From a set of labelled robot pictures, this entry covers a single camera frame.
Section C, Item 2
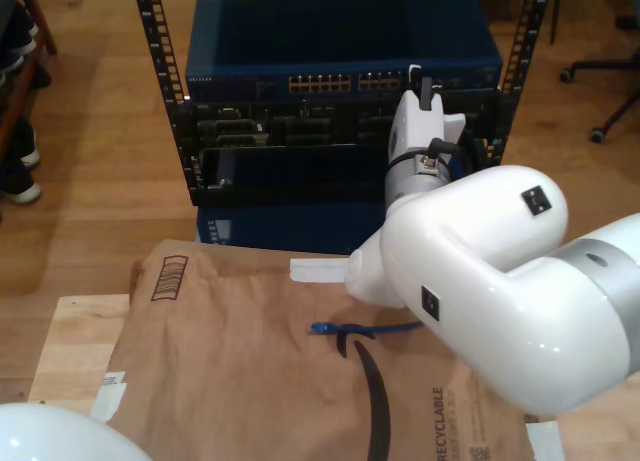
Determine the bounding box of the blue network switch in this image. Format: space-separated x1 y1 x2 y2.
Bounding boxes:
183 0 504 102

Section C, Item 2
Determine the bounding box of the blue network cable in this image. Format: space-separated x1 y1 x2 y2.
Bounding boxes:
307 320 425 336

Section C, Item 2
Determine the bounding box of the dark blue box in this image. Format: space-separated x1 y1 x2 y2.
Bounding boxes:
195 200 391 256

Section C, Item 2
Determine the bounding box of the black rack server unit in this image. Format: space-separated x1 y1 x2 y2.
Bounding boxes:
172 88 516 152

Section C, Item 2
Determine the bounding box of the dark furniture leg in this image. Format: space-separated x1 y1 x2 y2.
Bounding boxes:
548 0 561 46

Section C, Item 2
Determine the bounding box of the brown wooden shoe rack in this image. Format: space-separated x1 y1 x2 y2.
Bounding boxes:
0 0 59 155

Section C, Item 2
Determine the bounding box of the dark shoe white sole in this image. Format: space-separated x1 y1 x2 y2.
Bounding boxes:
0 0 41 52
7 118 42 170
0 163 44 206
0 45 53 90

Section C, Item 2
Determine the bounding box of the brown packing paper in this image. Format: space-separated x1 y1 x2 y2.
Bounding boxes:
102 238 557 461

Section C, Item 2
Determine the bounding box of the black office chair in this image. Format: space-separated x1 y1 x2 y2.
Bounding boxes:
558 13 640 143

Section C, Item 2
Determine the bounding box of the white tape strip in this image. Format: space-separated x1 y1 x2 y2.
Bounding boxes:
289 258 351 284

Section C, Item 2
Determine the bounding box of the white paper sheet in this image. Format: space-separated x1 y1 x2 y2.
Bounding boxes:
523 414 567 461

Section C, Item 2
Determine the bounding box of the black open rack tray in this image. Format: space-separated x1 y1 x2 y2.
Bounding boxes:
189 141 496 207

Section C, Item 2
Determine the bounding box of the white paper label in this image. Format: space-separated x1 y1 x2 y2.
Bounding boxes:
89 383 127 423

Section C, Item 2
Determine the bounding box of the black metal rack frame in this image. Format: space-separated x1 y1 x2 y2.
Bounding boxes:
132 0 549 207

